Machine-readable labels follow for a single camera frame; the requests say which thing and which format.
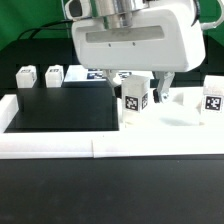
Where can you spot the white U-shaped obstacle fence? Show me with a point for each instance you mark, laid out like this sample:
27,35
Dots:
205,139

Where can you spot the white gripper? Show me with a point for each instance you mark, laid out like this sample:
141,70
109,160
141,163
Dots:
154,35

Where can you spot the white sheet with fiducial markers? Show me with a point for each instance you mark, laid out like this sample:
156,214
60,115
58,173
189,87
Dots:
77,73

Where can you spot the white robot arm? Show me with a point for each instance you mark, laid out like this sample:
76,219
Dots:
161,36

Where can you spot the white square table top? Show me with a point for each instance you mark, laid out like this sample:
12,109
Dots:
184,108

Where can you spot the black cable thick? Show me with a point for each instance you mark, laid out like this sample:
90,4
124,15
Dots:
53,26

